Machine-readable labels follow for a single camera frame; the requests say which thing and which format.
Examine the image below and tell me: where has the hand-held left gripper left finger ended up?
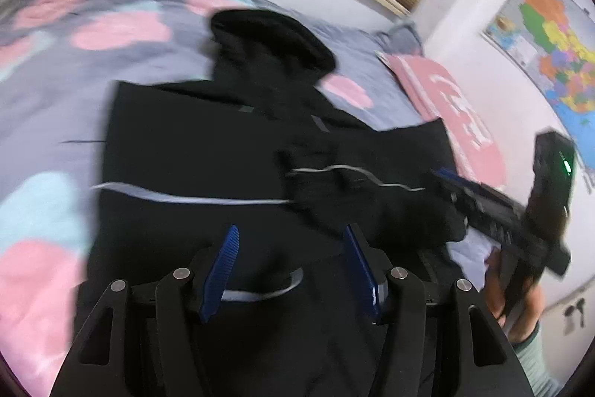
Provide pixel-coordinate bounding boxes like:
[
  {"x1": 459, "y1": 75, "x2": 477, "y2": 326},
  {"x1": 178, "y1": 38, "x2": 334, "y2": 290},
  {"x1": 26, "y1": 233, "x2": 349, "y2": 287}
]
[{"x1": 49, "y1": 225, "x2": 241, "y2": 397}]

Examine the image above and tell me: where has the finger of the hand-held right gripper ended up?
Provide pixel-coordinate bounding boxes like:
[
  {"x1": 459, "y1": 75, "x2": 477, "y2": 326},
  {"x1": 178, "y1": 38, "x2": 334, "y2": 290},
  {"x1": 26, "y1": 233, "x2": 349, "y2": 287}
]
[{"x1": 430, "y1": 166, "x2": 530, "y2": 240}]

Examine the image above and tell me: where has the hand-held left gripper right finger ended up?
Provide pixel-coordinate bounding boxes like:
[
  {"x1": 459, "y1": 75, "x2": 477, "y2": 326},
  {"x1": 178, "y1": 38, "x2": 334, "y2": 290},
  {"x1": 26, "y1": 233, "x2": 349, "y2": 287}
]
[{"x1": 343, "y1": 223, "x2": 533, "y2": 397}]

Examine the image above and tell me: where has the black jacket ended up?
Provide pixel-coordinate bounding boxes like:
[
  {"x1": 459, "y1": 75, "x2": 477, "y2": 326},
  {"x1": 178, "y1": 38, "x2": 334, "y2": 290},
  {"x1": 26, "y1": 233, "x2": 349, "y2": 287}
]
[{"x1": 74, "y1": 10, "x2": 468, "y2": 397}]

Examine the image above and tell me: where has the person's right forearm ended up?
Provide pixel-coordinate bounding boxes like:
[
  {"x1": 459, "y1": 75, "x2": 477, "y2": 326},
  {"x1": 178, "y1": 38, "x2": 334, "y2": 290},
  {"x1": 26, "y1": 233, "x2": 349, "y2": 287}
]
[{"x1": 512, "y1": 323, "x2": 567, "y2": 397}]

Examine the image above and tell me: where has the person's right hand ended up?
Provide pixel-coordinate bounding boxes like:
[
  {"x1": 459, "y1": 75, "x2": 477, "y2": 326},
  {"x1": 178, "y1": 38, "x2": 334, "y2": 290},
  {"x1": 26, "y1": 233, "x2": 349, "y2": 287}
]
[{"x1": 484, "y1": 250, "x2": 544, "y2": 346}]

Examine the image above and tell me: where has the pink pillow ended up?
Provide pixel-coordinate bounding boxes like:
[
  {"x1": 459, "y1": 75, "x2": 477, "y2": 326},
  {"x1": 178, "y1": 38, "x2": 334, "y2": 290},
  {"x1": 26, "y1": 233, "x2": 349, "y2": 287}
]
[{"x1": 379, "y1": 52, "x2": 507, "y2": 188}]

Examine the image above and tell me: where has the grey pillow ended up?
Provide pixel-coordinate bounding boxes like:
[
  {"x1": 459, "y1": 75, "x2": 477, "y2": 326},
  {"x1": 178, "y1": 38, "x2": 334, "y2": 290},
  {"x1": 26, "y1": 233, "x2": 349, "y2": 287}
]
[{"x1": 377, "y1": 21, "x2": 423, "y2": 54}]

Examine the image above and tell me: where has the grey floral bed blanket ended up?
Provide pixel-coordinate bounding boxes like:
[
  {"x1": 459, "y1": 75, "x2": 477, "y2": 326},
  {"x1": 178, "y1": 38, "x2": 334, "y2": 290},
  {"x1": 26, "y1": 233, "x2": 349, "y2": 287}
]
[{"x1": 0, "y1": 0, "x2": 507, "y2": 395}]

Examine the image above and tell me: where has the colourful wall map poster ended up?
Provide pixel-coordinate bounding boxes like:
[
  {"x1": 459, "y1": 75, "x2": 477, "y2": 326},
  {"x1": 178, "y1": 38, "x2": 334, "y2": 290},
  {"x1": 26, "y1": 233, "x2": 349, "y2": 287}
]
[{"x1": 481, "y1": 0, "x2": 595, "y2": 175}]

